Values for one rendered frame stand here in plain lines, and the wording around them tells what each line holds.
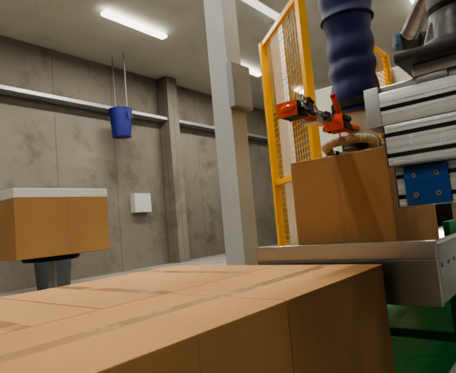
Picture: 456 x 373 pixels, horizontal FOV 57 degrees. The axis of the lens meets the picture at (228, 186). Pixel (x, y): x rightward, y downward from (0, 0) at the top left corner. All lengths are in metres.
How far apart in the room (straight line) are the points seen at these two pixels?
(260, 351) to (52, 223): 1.98
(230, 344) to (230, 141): 2.07
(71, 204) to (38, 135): 4.88
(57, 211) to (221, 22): 1.61
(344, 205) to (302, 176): 0.21
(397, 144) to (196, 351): 0.59
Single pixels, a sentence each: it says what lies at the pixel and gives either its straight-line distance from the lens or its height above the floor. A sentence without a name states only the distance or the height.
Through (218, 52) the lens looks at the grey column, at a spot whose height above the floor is 1.87.
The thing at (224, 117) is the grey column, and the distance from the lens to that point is 2.82.
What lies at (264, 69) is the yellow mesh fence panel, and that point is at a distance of 3.38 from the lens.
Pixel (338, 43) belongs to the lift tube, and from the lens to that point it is 2.01.
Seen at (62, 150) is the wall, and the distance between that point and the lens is 7.73.
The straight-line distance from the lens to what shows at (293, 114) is 1.41.
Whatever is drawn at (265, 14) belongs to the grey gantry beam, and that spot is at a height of 3.10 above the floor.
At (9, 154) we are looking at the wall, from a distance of 7.30.
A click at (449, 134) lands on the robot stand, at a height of 0.86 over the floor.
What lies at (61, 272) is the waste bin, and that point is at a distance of 6.56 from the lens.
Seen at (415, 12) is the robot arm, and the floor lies 1.50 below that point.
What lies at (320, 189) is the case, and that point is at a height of 0.83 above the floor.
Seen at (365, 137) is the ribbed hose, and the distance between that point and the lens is 1.77.
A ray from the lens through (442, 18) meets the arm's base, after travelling 1.02.
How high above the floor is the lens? 0.72
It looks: 5 degrees up
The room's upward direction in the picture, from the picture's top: 5 degrees counter-clockwise
